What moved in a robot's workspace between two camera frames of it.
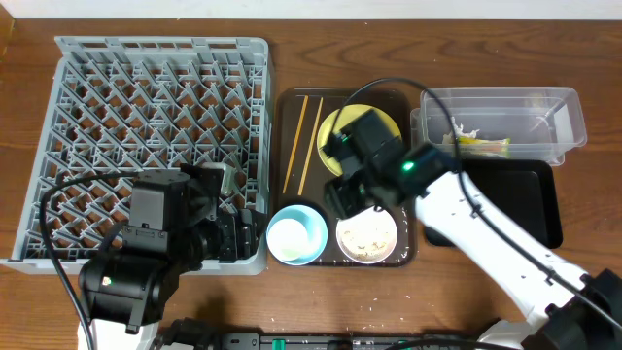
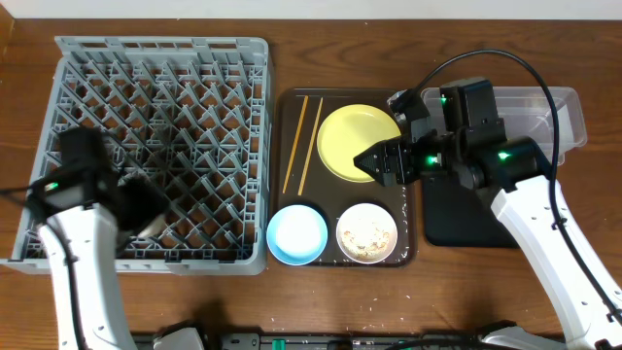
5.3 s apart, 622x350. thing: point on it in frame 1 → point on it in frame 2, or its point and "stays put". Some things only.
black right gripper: x=340 y=197 → x=403 y=162
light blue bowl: x=296 y=234 stays put
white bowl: x=368 y=237 stays put
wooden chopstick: x=296 y=143 stays put
